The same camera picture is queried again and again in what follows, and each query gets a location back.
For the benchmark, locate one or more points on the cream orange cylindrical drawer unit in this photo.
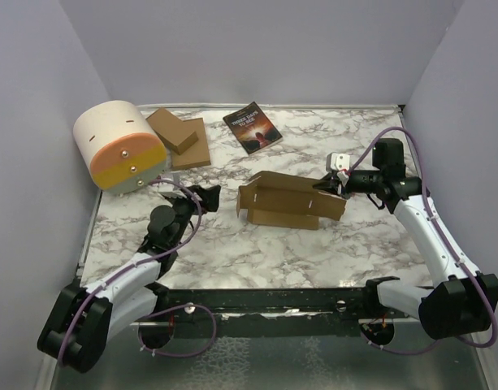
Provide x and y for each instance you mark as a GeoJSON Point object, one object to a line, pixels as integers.
{"type": "Point", "coordinates": [120, 149]}

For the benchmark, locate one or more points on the folded brown cardboard box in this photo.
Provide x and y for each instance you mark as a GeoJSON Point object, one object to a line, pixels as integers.
{"type": "Point", "coordinates": [173, 131]}

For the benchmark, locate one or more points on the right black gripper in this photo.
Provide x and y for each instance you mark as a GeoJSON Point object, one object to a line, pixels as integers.
{"type": "Point", "coordinates": [331, 184]}

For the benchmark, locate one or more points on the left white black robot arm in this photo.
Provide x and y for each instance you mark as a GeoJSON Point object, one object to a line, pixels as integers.
{"type": "Point", "coordinates": [85, 318]}

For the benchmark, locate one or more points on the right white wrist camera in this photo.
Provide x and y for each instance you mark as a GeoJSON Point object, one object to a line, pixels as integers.
{"type": "Point", "coordinates": [337, 162]}

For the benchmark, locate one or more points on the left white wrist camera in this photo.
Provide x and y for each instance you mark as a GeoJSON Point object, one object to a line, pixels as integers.
{"type": "Point", "coordinates": [169, 187]}

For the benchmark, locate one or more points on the dark paperback book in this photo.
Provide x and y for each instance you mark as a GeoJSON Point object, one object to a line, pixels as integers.
{"type": "Point", "coordinates": [252, 128]}

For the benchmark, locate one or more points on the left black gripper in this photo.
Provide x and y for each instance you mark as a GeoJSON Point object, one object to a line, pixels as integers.
{"type": "Point", "coordinates": [210, 197]}

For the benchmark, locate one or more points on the flat brown cardboard box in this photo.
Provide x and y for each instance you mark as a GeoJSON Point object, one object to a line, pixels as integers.
{"type": "Point", "coordinates": [198, 154]}

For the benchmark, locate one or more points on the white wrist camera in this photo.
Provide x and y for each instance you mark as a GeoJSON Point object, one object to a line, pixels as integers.
{"type": "Point", "coordinates": [337, 162]}
{"type": "Point", "coordinates": [169, 187]}

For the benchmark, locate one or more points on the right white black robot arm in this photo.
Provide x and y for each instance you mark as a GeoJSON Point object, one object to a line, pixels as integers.
{"type": "Point", "coordinates": [463, 299]}

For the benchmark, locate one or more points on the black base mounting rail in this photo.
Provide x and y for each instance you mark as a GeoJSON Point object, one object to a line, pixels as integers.
{"type": "Point", "coordinates": [268, 312]}

